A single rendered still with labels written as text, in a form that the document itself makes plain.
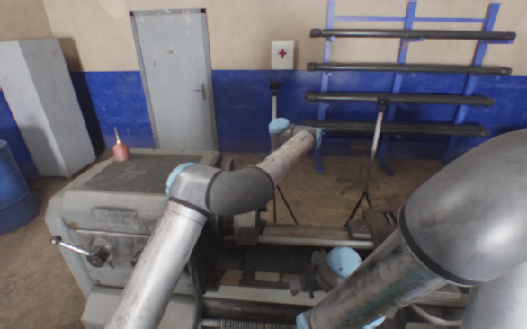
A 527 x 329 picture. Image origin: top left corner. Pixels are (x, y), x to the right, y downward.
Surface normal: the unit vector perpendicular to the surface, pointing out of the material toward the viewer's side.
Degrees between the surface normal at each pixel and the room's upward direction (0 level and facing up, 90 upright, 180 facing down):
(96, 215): 90
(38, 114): 90
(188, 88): 90
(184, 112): 90
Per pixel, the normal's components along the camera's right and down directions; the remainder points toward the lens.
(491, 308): -0.94, 0.18
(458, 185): -0.71, -0.56
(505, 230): -0.33, 0.11
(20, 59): -0.10, 0.47
